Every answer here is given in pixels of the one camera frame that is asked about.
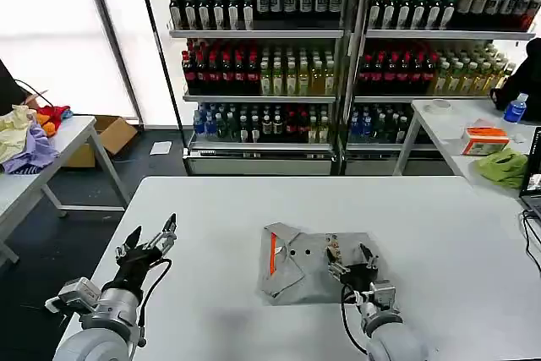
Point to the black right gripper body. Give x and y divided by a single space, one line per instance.
359 277

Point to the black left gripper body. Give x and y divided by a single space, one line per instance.
135 266

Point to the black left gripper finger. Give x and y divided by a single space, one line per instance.
133 239
162 236

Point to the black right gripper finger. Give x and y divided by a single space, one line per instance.
336 264
368 254

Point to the grey printed T-shirt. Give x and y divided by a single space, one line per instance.
296 268

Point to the white paper sheet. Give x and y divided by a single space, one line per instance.
161 148

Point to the brown cardboard box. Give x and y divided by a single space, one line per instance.
112 135

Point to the white side table with clothes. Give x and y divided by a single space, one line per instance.
72 132

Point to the purple cloth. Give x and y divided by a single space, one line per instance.
38 149

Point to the orange cloth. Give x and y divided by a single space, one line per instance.
48 127

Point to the white side table with laptop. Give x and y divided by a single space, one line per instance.
439 124

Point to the red cloth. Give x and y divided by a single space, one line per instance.
53 112

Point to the pale yellow cloth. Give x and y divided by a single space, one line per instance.
12 132

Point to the green cloth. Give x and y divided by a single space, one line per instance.
505 168

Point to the orange tissue box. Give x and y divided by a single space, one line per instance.
484 141

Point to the white tape roll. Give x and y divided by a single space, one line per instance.
439 105

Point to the thin black pole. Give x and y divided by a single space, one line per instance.
162 65

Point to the black laptop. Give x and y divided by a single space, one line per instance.
533 175

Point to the person at table edge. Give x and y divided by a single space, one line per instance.
8 90

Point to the steel shelf rack with bottles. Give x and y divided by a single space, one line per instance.
258 61
431 61

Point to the blue water bottle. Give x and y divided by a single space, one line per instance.
515 111

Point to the person in black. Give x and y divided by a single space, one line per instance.
524 82

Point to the grey window frame post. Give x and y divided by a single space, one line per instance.
112 39

